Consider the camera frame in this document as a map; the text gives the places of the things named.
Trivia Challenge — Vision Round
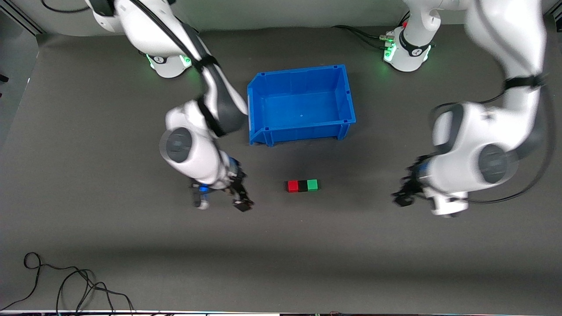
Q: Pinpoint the blue plastic storage bin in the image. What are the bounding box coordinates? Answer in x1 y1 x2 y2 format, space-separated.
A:
247 65 357 147

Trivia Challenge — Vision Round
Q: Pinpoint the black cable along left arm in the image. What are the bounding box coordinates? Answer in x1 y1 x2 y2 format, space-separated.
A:
428 75 556 206

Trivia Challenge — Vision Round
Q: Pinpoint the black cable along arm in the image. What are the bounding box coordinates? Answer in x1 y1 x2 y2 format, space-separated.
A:
42 0 220 136
428 75 556 206

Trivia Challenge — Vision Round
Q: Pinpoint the black left arm base cable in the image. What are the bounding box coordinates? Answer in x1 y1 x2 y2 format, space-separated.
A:
331 25 396 50

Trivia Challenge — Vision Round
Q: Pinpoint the black cable along right arm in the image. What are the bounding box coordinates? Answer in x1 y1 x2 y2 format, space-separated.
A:
42 0 220 136

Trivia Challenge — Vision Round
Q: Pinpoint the loose black floor cable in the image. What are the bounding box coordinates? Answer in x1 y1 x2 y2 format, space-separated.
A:
0 252 135 315

